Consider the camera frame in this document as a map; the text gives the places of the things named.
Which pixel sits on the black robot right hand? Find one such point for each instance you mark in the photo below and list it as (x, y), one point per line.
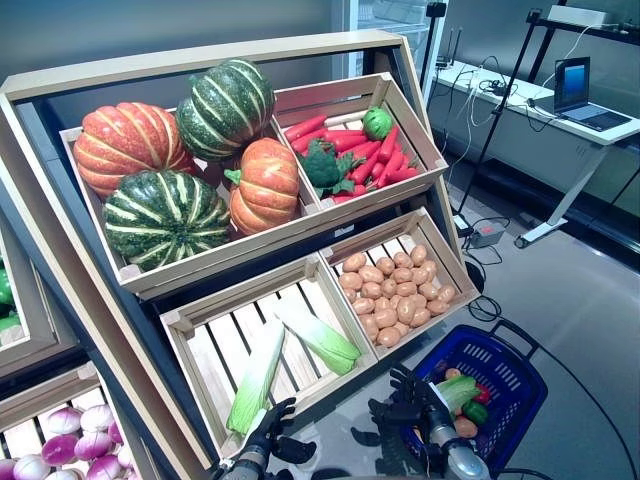
(410, 410)

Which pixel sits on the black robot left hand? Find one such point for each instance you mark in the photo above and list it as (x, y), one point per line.
(270, 425)

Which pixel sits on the napa cabbage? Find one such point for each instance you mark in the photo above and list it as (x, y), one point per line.
(325, 342)
(457, 392)
(257, 375)

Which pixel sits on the blue plastic shopping basket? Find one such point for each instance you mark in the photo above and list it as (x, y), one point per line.
(500, 360)

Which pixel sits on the orange round vegetable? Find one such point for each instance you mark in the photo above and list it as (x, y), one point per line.
(452, 374)
(465, 427)

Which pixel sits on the red bell pepper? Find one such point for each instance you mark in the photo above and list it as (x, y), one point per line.
(483, 395)

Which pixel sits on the black round floor base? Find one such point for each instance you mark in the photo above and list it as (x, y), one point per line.
(475, 275)

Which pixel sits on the wooden potato crate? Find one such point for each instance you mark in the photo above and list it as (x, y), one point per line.
(450, 260)

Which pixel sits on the purple white onion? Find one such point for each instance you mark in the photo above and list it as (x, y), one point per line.
(97, 417)
(105, 467)
(31, 467)
(92, 445)
(64, 420)
(60, 449)

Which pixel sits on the large wooden pumpkin crate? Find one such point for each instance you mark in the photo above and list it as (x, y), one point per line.
(225, 250)

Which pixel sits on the black power adapter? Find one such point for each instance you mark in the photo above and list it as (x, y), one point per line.
(462, 226)

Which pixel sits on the grey box red label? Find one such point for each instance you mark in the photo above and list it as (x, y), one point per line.
(487, 235)

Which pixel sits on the wooden onion crate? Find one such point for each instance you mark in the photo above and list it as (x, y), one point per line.
(45, 392)

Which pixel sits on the green striped pumpkin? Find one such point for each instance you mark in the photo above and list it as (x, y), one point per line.
(225, 105)
(165, 215)

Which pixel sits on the red carrot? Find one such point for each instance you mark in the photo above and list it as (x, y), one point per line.
(389, 145)
(345, 134)
(365, 172)
(405, 174)
(307, 140)
(305, 127)

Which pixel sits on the small orange pumpkin green stem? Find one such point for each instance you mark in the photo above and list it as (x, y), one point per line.
(265, 185)

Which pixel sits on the broccoli with leaves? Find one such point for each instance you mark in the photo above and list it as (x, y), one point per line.
(320, 167)

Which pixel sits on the wooden carrot crate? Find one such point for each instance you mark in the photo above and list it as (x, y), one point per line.
(417, 132)

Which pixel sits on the small round green cabbage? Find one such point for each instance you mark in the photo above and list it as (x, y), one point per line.
(377, 122)

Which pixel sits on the white desk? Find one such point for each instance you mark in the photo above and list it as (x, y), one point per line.
(540, 145)

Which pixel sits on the black tripod stand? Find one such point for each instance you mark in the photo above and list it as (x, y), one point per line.
(501, 111)

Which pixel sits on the large orange pumpkin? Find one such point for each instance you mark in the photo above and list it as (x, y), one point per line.
(125, 140)

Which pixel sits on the black router with antennas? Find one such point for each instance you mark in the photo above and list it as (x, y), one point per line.
(448, 64)

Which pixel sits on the open laptop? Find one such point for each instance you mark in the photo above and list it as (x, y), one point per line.
(572, 82)

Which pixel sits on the glass door fridge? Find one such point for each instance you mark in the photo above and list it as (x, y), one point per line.
(390, 20)

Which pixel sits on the black metal rack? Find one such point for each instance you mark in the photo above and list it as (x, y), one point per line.
(590, 30)

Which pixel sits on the white box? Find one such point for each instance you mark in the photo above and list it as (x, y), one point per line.
(580, 15)

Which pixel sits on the black camera on pole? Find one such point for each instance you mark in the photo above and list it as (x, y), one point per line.
(436, 9)

